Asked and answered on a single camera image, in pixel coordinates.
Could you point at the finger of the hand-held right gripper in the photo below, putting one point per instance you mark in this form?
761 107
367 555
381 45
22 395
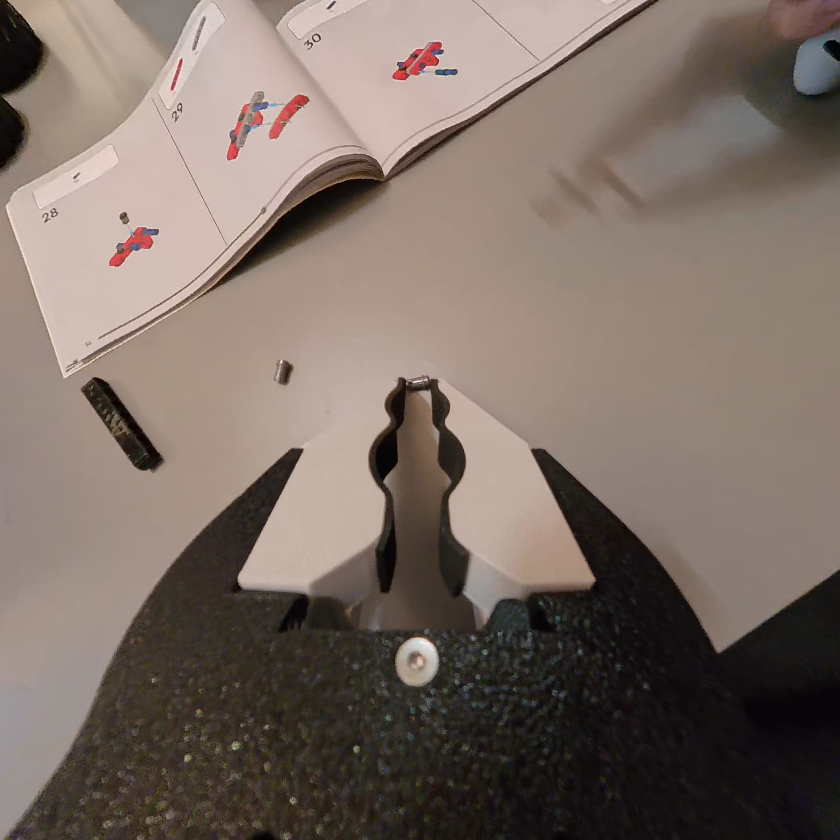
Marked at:
689 151

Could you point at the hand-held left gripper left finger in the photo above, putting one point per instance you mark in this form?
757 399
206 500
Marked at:
321 512

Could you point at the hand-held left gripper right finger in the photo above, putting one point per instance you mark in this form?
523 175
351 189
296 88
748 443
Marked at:
512 512

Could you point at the small grey bushing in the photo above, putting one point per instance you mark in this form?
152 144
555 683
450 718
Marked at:
418 382
283 372

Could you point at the person's right hand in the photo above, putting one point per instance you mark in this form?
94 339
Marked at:
807 19

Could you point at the black toy beam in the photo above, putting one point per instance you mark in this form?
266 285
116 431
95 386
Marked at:
121 423

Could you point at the open instruction booklet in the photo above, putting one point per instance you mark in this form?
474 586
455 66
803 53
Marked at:
85 295

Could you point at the black toy tire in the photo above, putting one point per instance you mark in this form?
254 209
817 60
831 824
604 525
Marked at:
10 131
16 46

